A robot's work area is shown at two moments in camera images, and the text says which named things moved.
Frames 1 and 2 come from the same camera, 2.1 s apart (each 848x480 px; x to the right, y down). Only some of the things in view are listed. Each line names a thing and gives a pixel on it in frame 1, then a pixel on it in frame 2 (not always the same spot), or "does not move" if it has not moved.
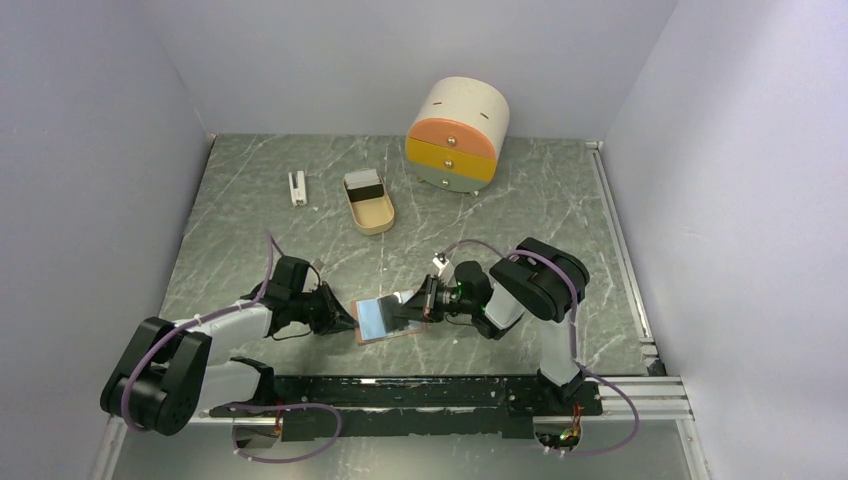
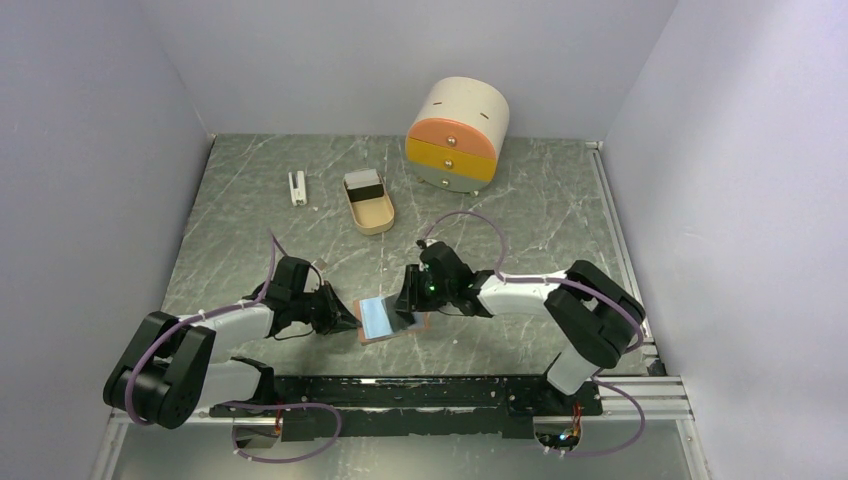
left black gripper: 341,320 does not move
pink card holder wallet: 370,323 does not move
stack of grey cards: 363,185 does not move
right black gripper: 423,304 -> 411,298
